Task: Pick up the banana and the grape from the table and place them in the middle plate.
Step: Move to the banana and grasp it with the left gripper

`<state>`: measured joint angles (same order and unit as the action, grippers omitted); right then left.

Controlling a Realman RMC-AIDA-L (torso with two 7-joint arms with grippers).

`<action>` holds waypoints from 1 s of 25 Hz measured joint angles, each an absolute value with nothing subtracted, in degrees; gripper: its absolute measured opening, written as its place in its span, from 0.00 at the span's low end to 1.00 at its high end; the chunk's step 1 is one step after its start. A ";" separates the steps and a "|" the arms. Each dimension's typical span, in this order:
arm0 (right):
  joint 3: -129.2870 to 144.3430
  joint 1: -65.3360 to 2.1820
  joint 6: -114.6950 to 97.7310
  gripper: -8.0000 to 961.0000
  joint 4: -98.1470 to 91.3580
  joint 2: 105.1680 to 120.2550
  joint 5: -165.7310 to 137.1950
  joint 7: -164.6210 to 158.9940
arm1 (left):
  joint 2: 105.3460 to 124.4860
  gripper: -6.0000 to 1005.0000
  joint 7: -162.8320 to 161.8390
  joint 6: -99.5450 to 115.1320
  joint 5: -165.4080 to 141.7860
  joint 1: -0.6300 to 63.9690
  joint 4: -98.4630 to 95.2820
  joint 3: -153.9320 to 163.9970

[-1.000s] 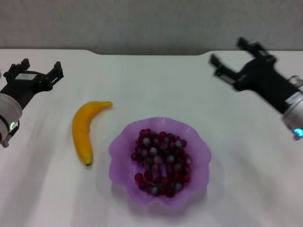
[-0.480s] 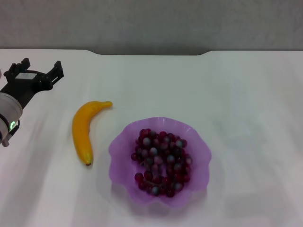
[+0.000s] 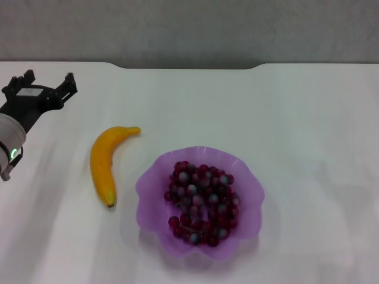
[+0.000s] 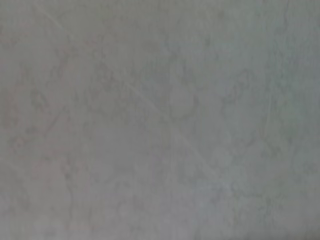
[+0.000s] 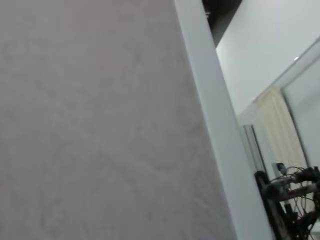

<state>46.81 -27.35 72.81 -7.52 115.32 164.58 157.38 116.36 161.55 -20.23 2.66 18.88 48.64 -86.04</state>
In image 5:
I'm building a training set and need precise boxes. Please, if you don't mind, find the small white wall box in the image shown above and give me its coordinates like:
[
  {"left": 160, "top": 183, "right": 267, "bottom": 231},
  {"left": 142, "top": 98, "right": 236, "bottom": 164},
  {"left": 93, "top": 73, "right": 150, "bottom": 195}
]
[{"left": 271, "top": 161, "right": 287, "bottom": 181}]

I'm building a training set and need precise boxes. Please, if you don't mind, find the white vertical frame post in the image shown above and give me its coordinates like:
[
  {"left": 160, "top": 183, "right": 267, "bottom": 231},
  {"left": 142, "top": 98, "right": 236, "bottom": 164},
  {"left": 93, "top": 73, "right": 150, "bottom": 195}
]
[{"left": 173, "top": 0, "right": 276, "bottom": 240}]

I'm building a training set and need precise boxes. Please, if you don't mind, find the red cable bundle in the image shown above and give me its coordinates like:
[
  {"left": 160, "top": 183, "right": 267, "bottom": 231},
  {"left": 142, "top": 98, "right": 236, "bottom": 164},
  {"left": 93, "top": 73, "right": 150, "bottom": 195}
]
[{"left": 284, "top": 194, "right": 320, "bottom": 240}]

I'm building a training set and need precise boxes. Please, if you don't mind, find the silver metal rod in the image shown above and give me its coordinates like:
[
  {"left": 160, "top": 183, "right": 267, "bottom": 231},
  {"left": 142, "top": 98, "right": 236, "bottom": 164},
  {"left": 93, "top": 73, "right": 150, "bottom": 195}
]
[{"left": 274, "top": 182, "right": 320, "bottom": 202}]

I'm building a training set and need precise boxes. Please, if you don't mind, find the beige curtain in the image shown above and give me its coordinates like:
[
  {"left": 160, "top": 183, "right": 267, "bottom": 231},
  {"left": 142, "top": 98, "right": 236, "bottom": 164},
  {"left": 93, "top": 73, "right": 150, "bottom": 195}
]
[{"left": 253, "top": 87, "right": 312, "bottom": 172}]

